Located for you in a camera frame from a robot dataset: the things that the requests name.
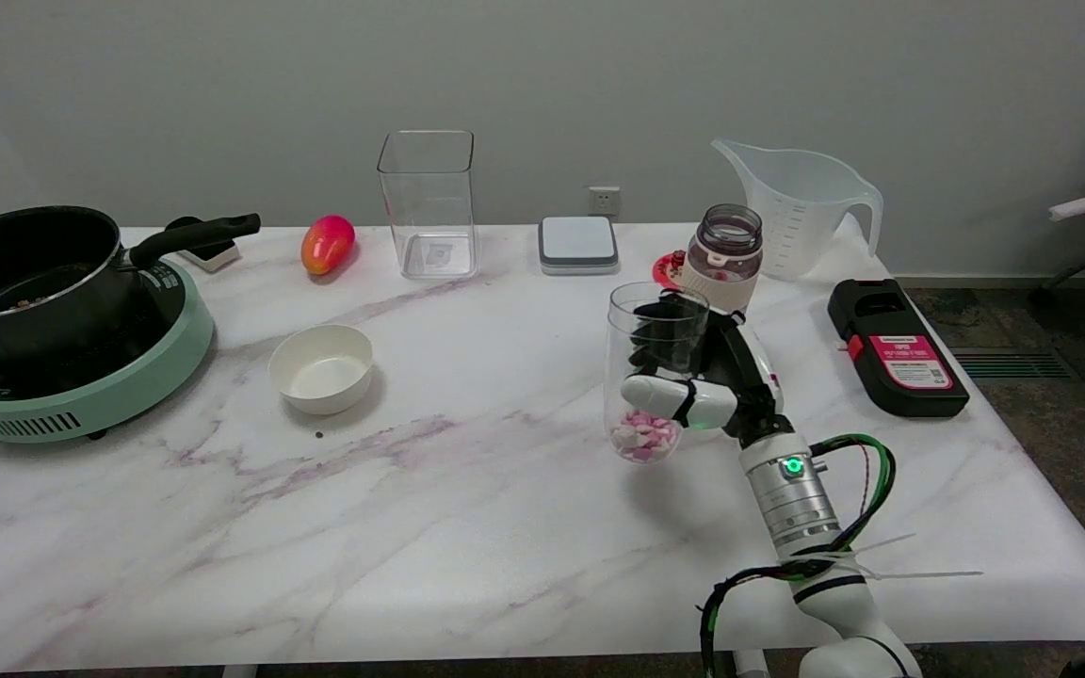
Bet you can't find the black case with red label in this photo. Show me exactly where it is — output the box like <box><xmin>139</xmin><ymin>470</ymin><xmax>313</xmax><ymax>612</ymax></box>
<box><xmin>828</xmin><ymin>279</ymin><xmax>970</xmax><ymax>419</ymax></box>

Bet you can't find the large translucent measuring jug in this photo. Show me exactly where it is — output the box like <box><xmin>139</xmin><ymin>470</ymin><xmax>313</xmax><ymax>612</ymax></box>
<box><xmin>711</xmin><ymin>139</ymin><xmax>884</xmax><ymax>282</ymax></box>

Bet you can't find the clear measuring cup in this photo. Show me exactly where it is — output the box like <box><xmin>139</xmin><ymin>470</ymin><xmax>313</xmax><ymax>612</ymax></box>
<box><xmin>604</xmin><ymin>282</ymin><xmax>711</xmax><ymax>465</ymax></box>

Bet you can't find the pink white candy pile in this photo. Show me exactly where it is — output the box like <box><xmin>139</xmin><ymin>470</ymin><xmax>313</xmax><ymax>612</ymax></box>
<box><xmin>610</xmin><ymin>410</ymin><xmax>682</xmax><ymax>464</ymax></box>

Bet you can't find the grey white square scale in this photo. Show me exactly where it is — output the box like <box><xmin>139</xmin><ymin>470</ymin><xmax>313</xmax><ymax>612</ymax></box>
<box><xmin>538</xmin><ymin>216</ymin><xmax>621</xmax><ymax>277</ymax></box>

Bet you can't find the floor vent grille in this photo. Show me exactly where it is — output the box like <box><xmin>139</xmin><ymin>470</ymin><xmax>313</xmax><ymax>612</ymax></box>
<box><xmin>949</xmin><ymin>347</ymin><xmax>1076</xmax><ymax>381</ymax></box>

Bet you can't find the white zip tie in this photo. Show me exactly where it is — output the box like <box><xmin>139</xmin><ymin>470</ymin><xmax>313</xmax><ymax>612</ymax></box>
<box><xmin>825</xmin><ymin>534</ymin><xmax>984</xmax><ymax>581</ymax></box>

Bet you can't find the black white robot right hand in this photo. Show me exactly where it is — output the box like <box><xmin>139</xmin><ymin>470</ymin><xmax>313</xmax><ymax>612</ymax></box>
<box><xmin>620</xmin><ymin>292</ymin><xmax>786</xmax><ymax>449</ymax></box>

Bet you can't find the clear square storage container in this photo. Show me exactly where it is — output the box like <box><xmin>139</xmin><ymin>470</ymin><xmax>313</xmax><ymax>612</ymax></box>
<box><xmin>377</xmin><ymin>130</ymin><xmax>480</xmax><ymax>281</ymax></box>

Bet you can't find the small white black box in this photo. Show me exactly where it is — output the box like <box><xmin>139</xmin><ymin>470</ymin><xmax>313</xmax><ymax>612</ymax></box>
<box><xmin>164</xmin><ymin>217</ymin><xmax>242</xmax><ymax>274</ymax></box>

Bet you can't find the black saucepan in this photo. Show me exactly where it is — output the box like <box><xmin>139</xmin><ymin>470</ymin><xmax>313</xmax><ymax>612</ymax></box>
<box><xmin>0</xmin><ymin>206</ymin><xmax>262</xmax><ymax>363</ymax></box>

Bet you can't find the red orange mango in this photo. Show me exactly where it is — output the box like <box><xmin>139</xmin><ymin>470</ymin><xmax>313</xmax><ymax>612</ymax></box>
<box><xmin>300</xmin><ymin>215</ymin><xmax>357</xmax><ymax>277</ymax></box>

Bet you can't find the clear bottle with beige sleeve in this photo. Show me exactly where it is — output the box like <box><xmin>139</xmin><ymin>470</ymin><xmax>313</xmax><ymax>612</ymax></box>
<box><xmin>672</xmin><ymin>204</ymin><xmax>764</xmax><ymax>321</ymax></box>

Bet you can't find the green induction cooker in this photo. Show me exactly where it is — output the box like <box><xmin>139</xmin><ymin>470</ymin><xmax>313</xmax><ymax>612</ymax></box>
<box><xmin>0</xmin><ymin>256</ymin><xmax>216</xmax><ymax>444</ymax></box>

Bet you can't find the red round coaster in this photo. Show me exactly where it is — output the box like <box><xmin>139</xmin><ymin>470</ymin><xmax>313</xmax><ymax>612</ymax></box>
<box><xmin>652</xmin><ymin>250</ymin><xmax>689</xmax><ymax>293</ymax></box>

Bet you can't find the white bowl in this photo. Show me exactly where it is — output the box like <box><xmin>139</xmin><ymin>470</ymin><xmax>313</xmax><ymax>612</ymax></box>
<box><xmin>268</xmin><ymin>324</ymin><xmax>376</xmax><ymax>417</ymax></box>

